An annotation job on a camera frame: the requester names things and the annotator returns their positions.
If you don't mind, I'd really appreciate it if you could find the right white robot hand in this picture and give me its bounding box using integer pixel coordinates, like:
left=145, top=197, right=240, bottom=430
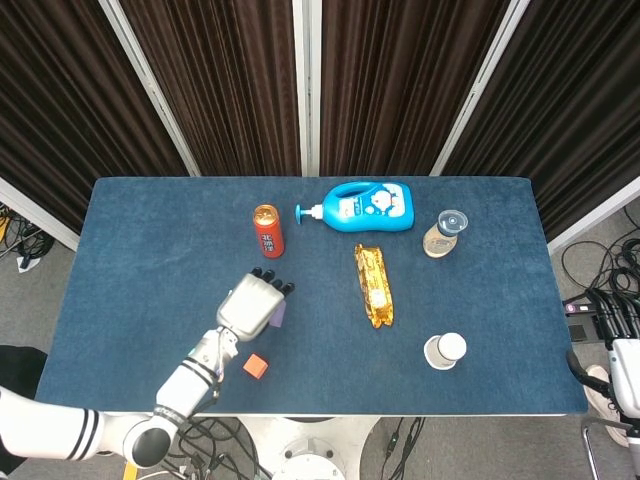
left=566, top=287, right=640, bottom=412

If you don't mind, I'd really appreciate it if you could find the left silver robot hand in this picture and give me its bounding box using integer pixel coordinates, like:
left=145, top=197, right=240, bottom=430
left=215, top=267, right=296, bottom=343

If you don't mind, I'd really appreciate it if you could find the medium purple cube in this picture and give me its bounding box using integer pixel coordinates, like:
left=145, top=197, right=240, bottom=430
left=267, top=299, right=287, bottom=330

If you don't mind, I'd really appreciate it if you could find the small orange block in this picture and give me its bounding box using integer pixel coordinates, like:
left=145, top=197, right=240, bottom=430
left=242, top=352, right=269, bottom=379

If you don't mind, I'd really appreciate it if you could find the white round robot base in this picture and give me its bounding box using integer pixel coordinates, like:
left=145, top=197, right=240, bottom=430
left=234, top=415, right=379, bottom=480

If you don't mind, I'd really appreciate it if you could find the white sneaker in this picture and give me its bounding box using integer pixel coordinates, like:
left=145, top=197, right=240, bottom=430
left=583, top=364, right=630, bottom=449

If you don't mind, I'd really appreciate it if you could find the black power strip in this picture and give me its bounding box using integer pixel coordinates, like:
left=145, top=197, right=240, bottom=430
left=563, top=298, right=601, bottom=344

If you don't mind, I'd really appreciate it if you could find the red soda can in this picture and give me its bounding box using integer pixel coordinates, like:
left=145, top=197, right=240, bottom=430
left=252, top=203, right=286, bottom=260

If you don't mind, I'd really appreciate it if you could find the blue fabric table cover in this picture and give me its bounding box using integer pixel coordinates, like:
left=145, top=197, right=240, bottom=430
left=32, top=175, right=590, bottom=417

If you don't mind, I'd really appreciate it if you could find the golden snack package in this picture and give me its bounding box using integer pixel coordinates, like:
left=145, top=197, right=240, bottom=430
left=354, top=243, right=395, bottom=330

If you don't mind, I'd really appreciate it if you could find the blue pump lotion bottle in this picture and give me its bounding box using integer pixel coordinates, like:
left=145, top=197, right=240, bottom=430
left=294, top=181, right=416, bottom=234

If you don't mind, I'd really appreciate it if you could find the white paper cup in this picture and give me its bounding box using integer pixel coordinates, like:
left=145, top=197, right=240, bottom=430
left=423, top=332, right=468, bottom=371

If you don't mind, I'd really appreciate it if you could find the dark brown pleated curtain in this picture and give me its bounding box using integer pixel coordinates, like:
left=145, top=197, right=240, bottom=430
left=121, top=0, right=303, bottom=177
left=0, top=0, right=189, bottom=234
left=442, top=0, right=640, bottom=241
left=319, top=0, right=511, bottom=177

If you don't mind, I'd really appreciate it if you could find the person's black trouser leg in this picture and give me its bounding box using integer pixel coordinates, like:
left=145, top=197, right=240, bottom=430
left=0, top=345, right=49, bottom=401

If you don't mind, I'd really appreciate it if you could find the black floor cable bundle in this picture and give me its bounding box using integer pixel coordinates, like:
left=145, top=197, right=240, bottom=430
left=559, top=207, right=640, bottom=301
left=164, top=417, right=274, bottom=480
left=0, top=202, right=56, bottom=266

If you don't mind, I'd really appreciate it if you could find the white partition bottom rail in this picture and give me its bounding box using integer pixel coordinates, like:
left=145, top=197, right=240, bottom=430
left=547, top=175, right=640, bottom=256
left=0, top=177, right=81, bottom=251

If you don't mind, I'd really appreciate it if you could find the black cable with green light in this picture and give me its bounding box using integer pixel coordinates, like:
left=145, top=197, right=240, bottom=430
left=382, top=417, right=426, bottom=480

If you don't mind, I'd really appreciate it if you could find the white partition frame post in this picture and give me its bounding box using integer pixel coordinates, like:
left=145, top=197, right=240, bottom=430
left=98, top=0, right=201, bottom=177
left=430, top=0, right=531, bottom=176
left=292, top=0, right=321, bottom=177

